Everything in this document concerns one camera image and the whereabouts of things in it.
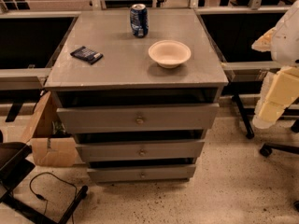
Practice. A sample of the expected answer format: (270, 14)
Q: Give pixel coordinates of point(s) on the right grey desk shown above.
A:
(231, 32)

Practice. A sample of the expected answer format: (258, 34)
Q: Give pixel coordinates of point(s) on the grey middle drawer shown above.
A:
(137, 150)

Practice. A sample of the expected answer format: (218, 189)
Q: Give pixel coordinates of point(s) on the black office chair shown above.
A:
(14, 167)

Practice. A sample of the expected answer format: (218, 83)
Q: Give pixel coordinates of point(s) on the left grey desk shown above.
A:
(30, 42)

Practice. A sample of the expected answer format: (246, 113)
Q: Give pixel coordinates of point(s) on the grey top drawer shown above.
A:
(137, 118)

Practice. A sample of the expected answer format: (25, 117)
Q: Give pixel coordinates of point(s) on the grey desk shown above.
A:
(231, 32)
(30, 42)

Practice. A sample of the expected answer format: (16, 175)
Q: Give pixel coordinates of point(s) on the brown cardboard box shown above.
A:
(48, 148)

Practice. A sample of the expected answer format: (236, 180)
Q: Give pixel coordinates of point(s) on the white paper bowl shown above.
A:
(169, 53)

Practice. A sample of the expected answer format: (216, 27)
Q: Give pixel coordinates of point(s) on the grey drawer cabinet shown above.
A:
(126, 75)

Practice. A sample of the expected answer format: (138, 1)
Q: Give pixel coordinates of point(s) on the grey bottom drawer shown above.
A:
(141, 173)

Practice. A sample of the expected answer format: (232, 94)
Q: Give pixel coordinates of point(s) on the grey drawer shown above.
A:
(141, 173)
(137, 118)
(137, 150)

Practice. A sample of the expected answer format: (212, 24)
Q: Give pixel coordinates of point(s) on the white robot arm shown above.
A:
(285, 40)

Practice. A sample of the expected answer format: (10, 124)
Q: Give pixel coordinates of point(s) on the dark blue snack packet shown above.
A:
(87, 55)

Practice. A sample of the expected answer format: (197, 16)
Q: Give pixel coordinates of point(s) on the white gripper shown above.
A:
(287, 42)

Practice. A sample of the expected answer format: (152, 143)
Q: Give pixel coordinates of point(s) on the blue soda can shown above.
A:
(139, 20)

